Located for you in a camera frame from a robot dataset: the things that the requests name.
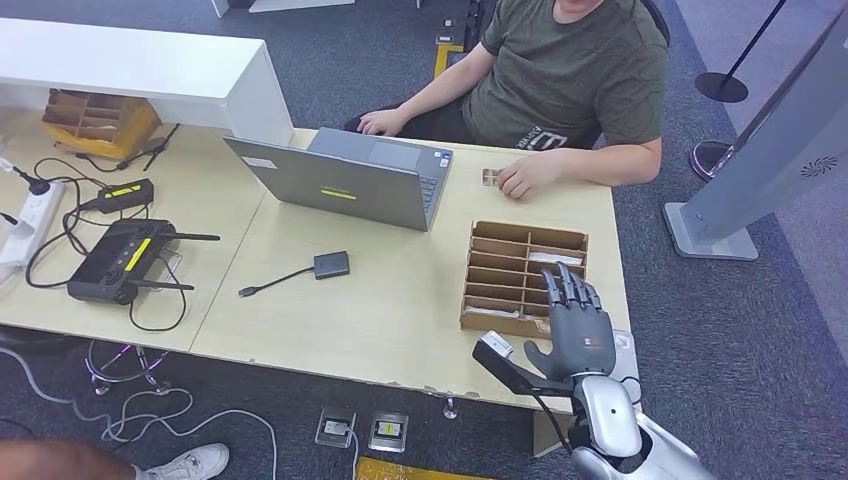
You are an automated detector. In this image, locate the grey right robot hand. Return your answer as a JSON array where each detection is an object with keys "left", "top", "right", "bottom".
[{"left": 523, "top": 261, "right": 618, "bottom": 384}]

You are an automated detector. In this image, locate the person's right hand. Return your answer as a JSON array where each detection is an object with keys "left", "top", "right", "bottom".
[{"left": 357, "top": 107, "right": 409, "bottom": 138}]

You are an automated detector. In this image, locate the person's left hand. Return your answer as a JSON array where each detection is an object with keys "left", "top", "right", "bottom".
[{"left": 496, "top": 150, "right": 564, "bottom": 202}]

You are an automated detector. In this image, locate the grey card reader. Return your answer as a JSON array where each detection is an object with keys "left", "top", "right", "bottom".
[{"left": 609, "top": 329, "right": 643, "bottom": 405}]

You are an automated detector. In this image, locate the white card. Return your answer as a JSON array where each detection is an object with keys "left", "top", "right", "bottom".
[{"left": 527, "top": 251, "right": 586, "bottom": 268}]

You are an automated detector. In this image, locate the pale card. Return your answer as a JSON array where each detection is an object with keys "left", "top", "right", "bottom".
[{"left": 463, "top": 305, "right": 521, "bottom": 320}]

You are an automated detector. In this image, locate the cardboard card organizer box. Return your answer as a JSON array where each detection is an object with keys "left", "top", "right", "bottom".
[{"left": 459, "top": 220, "right": 591, "bottom": 340}]

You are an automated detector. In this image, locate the seated person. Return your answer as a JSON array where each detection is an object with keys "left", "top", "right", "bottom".
[{"left": 343, "top": 0, "right": 669, "bottom": 202}]

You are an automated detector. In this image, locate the person's bare leg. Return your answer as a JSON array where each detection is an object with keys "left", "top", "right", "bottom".
[{"left": 0, "top": 438, "right": 144, "bottom": 480}]

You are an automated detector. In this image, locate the grey laptop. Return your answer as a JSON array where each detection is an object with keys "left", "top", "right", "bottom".
[{"left": 223, "top": 125, "right": 456, "bottom": 233}]

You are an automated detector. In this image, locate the short yellow floor tape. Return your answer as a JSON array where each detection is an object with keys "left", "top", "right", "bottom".
[{"left": 433, "top": 42, "right": 465, "bottom": 77}]

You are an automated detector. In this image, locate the wooden desk leg panel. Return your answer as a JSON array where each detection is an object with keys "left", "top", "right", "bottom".
[{"left": 533, "top": 410, "right": 574, "bottom": 460}]

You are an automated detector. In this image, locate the white furniture base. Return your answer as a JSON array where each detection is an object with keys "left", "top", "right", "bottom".
[{"left": 210, "top": 0, "right": 358, "bottom": 18}]

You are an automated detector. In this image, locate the chrome stanchion base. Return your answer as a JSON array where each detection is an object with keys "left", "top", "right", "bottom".
[{"left": 688, "top": 137, "right": 737, "bottom": 181}]

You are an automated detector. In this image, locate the black office chair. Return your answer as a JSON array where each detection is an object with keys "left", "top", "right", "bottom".
[{"left": 642, "top": 0, "right": 672, "bottom": 51}]

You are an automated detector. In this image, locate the black stanchion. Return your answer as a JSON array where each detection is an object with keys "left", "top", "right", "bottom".
[{"left": 694, "top": 0, "right": 790, "bottom": 104}]

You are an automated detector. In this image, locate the floor socket with yellow label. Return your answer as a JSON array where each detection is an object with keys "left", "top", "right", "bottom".
[{"left": 367, "top": 410, "right": 410, "bottom": 454}]

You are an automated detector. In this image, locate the wide yellow floor tape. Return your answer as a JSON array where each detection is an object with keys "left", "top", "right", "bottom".
[{"left": 355, "top": 455, "right": 495, "bottom": 480}]

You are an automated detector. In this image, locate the grey kiosk stand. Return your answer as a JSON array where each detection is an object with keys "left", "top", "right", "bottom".
[{"left": 663, "top": 5, "right": 848, "bottom": 261}]

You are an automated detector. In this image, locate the white counter shelf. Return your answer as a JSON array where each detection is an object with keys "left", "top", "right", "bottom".
[{"left": 0, "top": 17, "right": 296, "bottom": 148}]

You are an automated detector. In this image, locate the floor socket with white plug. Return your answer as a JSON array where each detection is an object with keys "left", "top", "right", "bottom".
[{"left": 313, "top": 405, "right": 359, "bottom": 450}]

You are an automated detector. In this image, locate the black charger with yellow label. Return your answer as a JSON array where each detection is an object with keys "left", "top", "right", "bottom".
[{"left": 97, "top": 178, "right": 156, "bottom": 215}]

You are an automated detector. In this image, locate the cardboard organizer with yellow base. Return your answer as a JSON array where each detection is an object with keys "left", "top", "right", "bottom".
[{"left": 40, "top": 89, "right": 163, "bottom": 160}]

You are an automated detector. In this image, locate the black remote controller with antennas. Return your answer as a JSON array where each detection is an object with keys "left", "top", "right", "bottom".
[{"left": 66, "top": 218, "right": 222, "bottom": 307}]

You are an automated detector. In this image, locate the black plug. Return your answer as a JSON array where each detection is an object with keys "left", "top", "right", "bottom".
[{"left": 13, "top": 165, "right": 53, "bottom": 197}]

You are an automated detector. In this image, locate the white power strip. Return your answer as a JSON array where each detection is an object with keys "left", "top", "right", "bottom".
[{"left": 0, "top": 180, "right": 68, "bottom": 270}]

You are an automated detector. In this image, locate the white plug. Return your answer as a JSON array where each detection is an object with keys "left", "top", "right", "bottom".
[{"left": 0, "top": 211, "right": 36, "bottom": 241}]

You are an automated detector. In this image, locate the chrome chair base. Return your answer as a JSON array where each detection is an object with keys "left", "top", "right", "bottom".
[{"left": 84, "top": 339, "right": 175, "bottom": 396}]

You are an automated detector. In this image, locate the white shoe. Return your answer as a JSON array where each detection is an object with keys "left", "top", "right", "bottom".
[{"left": 135, "top": 442, "right": 231, "bottom": 480}]

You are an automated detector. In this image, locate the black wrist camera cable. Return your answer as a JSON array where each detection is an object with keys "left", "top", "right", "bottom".
[{"left": 528, "top": 386, "right": 575, "bottom": 456}]

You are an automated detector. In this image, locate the black USB adapter with cable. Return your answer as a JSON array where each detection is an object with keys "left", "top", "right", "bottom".
[{"left": 238, "top": 250, "right": 351, "bottom": 299}]

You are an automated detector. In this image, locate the black cable with small adapter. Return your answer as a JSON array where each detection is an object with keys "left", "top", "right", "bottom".
[{"left": 74, "top": 122, "right": 181, "bottom": 172}]

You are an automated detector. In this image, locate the white socket plug cable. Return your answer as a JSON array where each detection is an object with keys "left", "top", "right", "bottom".
[{"left": 341, "top": 423, "right": 361, "bottom": 480}]

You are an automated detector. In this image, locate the thin black controller cable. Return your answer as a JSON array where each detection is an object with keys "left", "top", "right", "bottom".
[{"left": 128, "top": 254, "right": 190, "bottom": 334}]

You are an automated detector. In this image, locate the long white floor cable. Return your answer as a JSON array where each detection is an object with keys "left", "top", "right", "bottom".
[{"left": 0, "top": 344, "right": 280, "bottom": 480}]

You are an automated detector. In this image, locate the thick black power cable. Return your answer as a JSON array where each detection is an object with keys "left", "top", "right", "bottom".
[{"left": 25, "top": 157, "right": 154, "bottom": 290}]

